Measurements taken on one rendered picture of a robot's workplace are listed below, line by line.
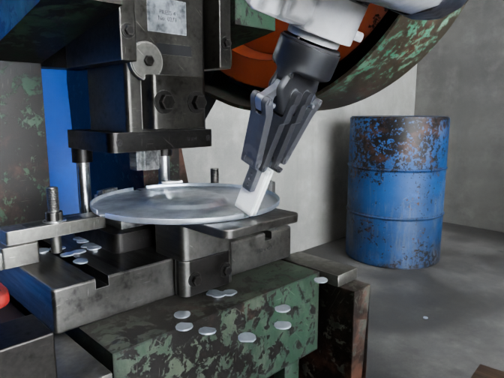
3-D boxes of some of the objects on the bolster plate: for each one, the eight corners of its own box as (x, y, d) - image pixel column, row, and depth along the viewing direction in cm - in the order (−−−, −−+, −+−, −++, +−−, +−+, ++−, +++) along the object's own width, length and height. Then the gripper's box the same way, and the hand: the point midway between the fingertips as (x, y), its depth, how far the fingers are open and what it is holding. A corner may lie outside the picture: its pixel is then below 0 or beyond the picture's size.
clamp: (110, 246, 74) (107, 184, 73) (-3, 271, 63) (-11, 197, 61) (94, 238, 79) (90, 179, 77) (-16, 261, 67) (-23, 192, 65)
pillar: (172, 205, 92) (170, 134, 90) (163, 206, 90) (160, 135, 88) (166, 203, 93) (164, 134, 91) (157, 205, 92) (154, 134, 90)
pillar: (94, 218, 81) (90, 138, 78) (82, 220, 79) (77, 139, 77) (89, 216, 82) (84, 138, 80) (77, 218, 81) (72, 138, 78)
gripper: (309, 44, 46) (233, 235, 56) (363, 56, 56) (291, 216, 66) (255, 19, 50) (193, 203, 59) (315, 35, 60) (253, 190, 70)
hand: (253, 188), depth 61 cm, fingers closed
